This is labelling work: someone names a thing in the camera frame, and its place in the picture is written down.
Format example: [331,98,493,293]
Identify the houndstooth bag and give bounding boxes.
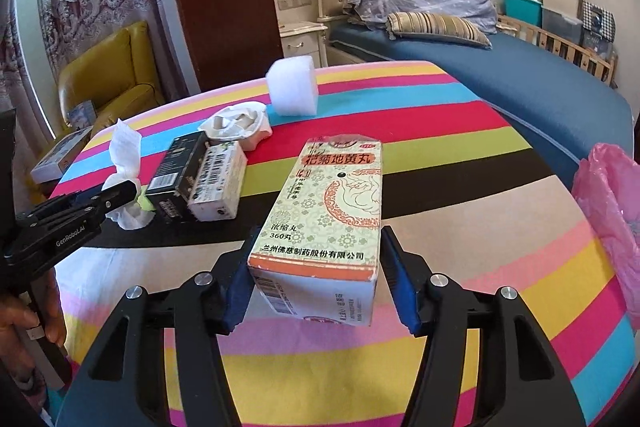
[582,0,616,42]

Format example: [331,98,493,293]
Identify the yellow leather armchair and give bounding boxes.
[37,20,165,160]

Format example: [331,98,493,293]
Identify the pink-lined trash bin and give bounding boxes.
[572,143,640,329]

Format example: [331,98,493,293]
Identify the person's left hand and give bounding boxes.
[1,269,66,381]

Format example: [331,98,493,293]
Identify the white cup wrapper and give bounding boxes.
[198,101,272,152]

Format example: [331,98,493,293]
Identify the box on armchair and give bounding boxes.
[30,126,92,184]

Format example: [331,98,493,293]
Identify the white nightstand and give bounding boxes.
[279,22,329,68]

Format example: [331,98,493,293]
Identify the picture card on armchair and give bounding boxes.
[66,101,96,130]

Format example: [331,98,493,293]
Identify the teal storage bin lower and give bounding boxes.
[503,0,542,26]

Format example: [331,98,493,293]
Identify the white tissue paper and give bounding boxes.
[102,119,154,231]

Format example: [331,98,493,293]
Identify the beige storage bin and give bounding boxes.
[542,0,582,20]

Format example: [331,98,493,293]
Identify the black and white small box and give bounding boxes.
[145,131,246,222]

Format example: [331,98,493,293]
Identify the yellow medicine box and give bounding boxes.
[248,135,383,326]

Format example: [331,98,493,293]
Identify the wooden crib rail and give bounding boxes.
[497,14,617,89]

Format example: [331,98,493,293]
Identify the striped gold pillow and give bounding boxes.
[385,12,492,49]

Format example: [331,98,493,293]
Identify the green plastic wrapper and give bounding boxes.
[137,185,155,211]

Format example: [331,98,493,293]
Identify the blue bed mattress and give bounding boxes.
[326,23,634,187]

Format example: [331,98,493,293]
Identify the rainbow striped tablecloth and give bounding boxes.
[58,62,634,426]

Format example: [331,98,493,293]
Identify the small white foam cube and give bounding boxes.
[266,55,319,117]

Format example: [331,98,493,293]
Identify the grey clear storage bin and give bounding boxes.
[541,8,582,44]

